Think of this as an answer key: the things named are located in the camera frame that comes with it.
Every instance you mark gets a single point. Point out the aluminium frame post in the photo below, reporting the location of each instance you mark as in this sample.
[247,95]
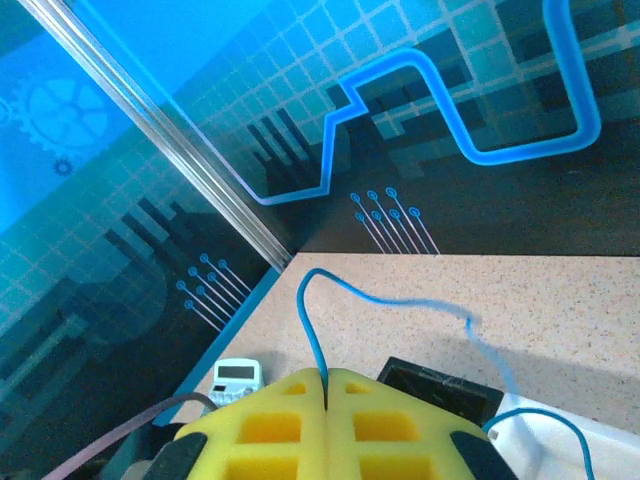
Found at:
[165,125]

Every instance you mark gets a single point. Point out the black plastic bin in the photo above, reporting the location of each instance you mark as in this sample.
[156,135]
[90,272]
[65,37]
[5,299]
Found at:
[440,395]

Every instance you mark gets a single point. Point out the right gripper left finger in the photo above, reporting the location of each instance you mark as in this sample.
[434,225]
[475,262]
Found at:
[280,455]

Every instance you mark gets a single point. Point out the grey pocket calculator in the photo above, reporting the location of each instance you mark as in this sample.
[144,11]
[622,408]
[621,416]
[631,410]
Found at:
[235,382]

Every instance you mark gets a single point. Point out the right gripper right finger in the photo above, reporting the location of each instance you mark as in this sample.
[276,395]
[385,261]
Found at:
[395,455]

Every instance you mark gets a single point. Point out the white plastic bin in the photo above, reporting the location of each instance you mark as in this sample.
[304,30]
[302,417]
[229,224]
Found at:
[560,450]

